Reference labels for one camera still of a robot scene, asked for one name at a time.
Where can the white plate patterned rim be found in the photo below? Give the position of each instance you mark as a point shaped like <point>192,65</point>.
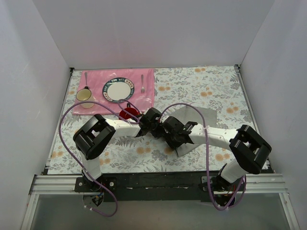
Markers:
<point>117,89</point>

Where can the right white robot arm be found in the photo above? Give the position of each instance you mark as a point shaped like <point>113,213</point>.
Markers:
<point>248,147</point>

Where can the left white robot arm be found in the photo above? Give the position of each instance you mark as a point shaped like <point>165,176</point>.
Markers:
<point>94,136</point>

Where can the dark jar red lid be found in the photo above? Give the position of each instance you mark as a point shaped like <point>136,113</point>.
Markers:
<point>129,113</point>

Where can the silver fork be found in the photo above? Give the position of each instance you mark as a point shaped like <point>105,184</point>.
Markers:
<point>142,87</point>

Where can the pink placemat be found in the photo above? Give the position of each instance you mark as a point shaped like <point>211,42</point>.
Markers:
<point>96,80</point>

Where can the aluminium frame rail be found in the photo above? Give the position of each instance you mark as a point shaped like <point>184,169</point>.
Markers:
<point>268,183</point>

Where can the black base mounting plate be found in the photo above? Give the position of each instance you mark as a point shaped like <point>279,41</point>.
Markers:
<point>156,186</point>

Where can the silver spoon on placemat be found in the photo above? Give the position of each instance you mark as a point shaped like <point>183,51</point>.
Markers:
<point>86,84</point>

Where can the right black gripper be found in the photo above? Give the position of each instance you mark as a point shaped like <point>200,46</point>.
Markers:
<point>172,141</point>

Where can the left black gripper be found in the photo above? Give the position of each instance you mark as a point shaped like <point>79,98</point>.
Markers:
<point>157,131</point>

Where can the grey cloth napkin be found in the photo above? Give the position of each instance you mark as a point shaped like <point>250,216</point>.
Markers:
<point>186,114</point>

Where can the cream enamel mug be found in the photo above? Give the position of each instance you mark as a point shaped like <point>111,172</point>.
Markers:
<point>85,95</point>

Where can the floral tablecloth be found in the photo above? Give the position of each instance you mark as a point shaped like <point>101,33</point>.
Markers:
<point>217,88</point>

